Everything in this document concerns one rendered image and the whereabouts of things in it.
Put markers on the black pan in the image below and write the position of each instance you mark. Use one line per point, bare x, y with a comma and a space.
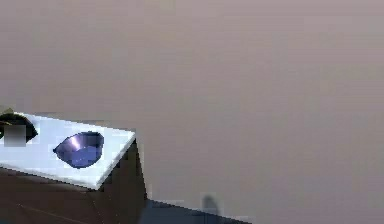
20, 128

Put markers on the blue mixing bowl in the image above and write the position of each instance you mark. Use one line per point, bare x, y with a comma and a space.
80, 151

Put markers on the brown cabinet with white top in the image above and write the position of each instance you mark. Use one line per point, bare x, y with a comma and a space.
60, 186

